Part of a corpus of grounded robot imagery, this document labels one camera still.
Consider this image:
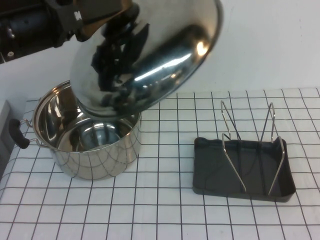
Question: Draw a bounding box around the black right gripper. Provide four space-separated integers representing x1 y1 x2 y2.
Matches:
52 0 122 49

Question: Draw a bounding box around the steel pot lid black knob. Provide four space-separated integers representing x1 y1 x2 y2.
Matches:
70 0 224 119

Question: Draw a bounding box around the stainless steel cooking pot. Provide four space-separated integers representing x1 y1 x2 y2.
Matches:
8 79 143 180

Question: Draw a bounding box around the grey box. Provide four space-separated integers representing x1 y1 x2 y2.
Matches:
0 99 12 173

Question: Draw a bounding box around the black plastic drip tray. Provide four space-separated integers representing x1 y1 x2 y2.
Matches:
192 136 297 204

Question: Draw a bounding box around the white black-grid tablecloth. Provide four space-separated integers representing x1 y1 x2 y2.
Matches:
0 86 320 240

